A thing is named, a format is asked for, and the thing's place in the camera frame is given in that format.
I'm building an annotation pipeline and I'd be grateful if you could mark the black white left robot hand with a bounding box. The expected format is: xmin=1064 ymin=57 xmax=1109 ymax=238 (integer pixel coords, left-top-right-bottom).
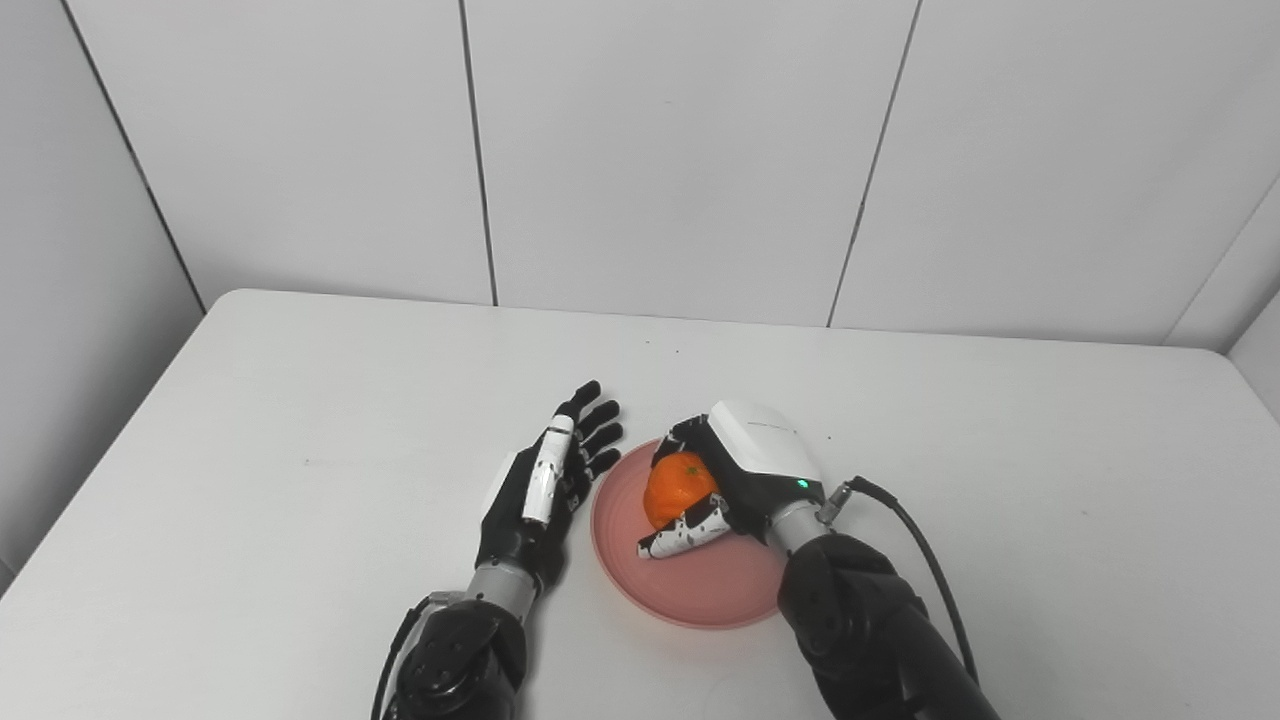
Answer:
xmin=474 ymin=380 xmax=625 ymax=593

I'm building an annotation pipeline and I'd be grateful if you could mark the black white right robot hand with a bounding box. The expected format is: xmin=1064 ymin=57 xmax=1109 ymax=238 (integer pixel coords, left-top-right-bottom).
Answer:
xmin=637 ymin=400 xmax=827 ymax=561

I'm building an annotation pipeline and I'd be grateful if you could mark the orange fruit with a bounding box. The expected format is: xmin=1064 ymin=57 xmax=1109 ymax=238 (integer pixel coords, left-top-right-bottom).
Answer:
xmin=643 ymin=451 xmax=721 ymax=531

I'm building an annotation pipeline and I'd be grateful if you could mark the pink round plate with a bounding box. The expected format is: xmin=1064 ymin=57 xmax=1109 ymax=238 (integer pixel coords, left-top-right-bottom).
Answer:
xmin=590 ymin=437 xmax=801 ymax=630

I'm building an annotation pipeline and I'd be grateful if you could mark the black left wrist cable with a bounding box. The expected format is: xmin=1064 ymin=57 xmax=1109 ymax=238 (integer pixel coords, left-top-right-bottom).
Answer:
xmin=371 ymin=595 xmax=431 ymax=720

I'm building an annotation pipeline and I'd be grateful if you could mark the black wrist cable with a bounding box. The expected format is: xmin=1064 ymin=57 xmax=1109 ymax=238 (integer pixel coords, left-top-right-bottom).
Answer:
xmin=820 ymin=477 xmax=979 ymax=686
xmin=371 ymin=595 xmax=431 ymax=720

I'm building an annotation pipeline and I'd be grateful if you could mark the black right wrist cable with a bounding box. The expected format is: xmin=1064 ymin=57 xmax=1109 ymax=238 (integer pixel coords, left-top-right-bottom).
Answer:
xmin=820 ymin=477 xmax=979 ymax=686

